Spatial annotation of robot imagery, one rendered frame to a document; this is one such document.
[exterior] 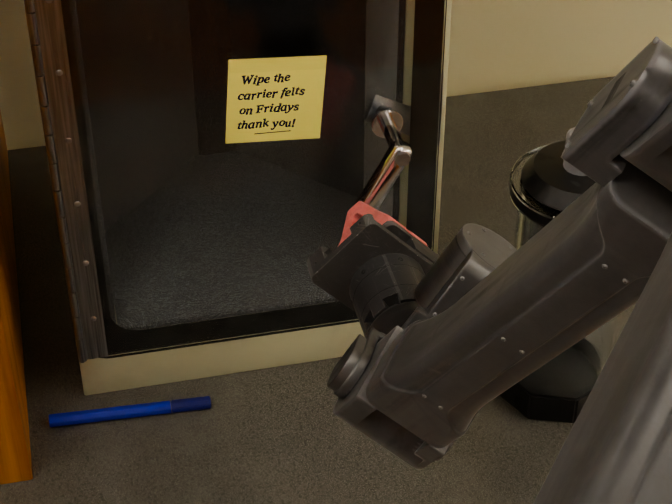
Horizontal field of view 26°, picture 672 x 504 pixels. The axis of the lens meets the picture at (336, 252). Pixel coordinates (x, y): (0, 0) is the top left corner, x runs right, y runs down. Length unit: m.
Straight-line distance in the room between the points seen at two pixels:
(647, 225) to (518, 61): 1.09
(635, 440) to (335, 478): 0.78
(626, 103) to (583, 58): 1.15
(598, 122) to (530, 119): 1.04
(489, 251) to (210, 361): 0.41
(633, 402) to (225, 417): 0.84
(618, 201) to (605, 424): 0.19
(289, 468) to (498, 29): 0.66
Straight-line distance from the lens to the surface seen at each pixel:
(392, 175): 1.14
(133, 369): 1.30
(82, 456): 1.26
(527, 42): 1.71
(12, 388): 1.18
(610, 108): 0.61
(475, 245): 0.96
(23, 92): 1.63
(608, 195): 0.64
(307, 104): 1.14
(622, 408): 0.47
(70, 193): 1.16
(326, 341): 1.32
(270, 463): 1.24
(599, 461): 0.46
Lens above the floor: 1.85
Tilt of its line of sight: 39 degrees down
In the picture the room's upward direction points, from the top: straight up
